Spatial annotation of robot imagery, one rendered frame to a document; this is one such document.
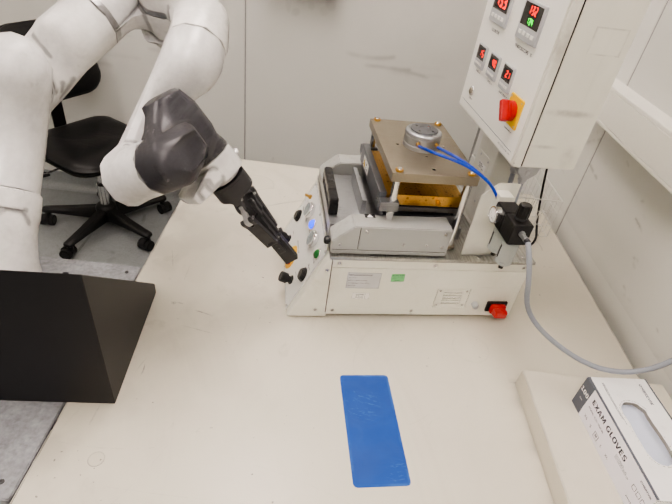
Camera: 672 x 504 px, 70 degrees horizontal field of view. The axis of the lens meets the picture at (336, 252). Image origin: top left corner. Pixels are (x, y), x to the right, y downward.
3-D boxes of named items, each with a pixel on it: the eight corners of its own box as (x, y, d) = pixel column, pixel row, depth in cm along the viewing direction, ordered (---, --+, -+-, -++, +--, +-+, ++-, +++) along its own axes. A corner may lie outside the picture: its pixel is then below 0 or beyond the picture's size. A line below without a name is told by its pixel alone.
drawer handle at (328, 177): (330, 180, 117) (332, 165, 114) (337, 214, 105) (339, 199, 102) (322, 180, 116) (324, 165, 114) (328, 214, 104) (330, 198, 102)
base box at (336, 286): (463, 237, 144) (480, 187, 134) (512, 329, 114) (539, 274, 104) (283, 230, 136) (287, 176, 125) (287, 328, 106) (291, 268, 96)
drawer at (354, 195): (431, 192, 126) (439, 165, 121) (457, 242, 109) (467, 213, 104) (319, 186, 121) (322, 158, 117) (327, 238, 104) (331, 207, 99)
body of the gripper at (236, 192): (240, 178, 87) (269, 215, 92) (242, 157, 94) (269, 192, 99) (206, 197, 89) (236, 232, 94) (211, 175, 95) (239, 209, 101)
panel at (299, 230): (283, 233, 134) (317, 181, 125) (286, 309, 110) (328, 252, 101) (277, 230, 133) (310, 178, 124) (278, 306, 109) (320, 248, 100)
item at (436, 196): (433, 168, 121) (443, 133, 115) (460, 217, 103) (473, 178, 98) (366, 164, 118) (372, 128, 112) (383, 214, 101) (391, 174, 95)
